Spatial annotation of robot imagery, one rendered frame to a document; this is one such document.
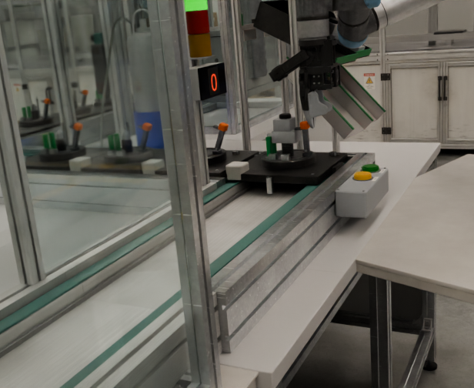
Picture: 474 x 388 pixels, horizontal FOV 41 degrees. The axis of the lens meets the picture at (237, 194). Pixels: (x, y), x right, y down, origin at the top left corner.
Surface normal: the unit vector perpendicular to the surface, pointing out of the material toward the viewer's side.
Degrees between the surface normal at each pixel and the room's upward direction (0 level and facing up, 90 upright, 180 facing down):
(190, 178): 90
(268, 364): 0
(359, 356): 0
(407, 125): 90
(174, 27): 90
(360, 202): 90
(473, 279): 0
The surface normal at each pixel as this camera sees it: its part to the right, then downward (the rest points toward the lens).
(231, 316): 0.90, 0.05
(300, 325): -0.08, -0.96
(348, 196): -0.43, 0.28
